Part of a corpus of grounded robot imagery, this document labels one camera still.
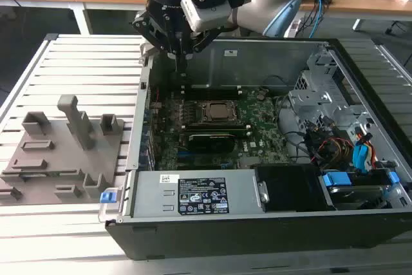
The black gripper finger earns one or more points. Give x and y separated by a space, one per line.
154 32
201 43

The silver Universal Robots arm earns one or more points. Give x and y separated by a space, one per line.
257 14

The black RAM slot bank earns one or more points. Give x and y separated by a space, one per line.
215 135
214 87

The silver CPU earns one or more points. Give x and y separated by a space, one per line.
222 111

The round coin battery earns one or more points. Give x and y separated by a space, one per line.
260 96

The white power strip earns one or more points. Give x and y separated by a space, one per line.
293 27

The low-profile graphics card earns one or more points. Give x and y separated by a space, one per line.
210 142

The green motherboard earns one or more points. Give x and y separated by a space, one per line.
264 127

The silver metal drive cage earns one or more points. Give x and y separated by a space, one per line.
309 101

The silver chipset heat sink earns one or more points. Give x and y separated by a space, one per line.
249 161

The grey parts rack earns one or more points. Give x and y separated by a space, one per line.
64 159

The silver power supply unit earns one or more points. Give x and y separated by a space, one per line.
154 194

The black plastic air shroud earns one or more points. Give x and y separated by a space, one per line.
289 188

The blue case latch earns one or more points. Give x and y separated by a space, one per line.
107 197

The blue disk carrier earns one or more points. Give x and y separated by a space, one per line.
334 180

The black open PC case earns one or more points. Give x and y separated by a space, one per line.
225 239

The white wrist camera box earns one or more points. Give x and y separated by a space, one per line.
206 17

